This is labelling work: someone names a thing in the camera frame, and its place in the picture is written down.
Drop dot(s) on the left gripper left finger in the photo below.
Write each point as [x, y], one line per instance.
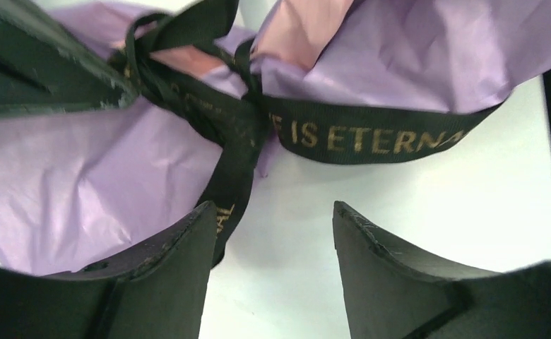
[154, 289]

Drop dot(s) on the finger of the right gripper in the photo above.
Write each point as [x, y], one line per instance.
[44, 69]

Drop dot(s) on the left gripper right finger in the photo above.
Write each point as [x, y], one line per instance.
[395, 289]

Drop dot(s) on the pink purple wrapping paper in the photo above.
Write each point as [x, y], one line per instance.
[79, 187]

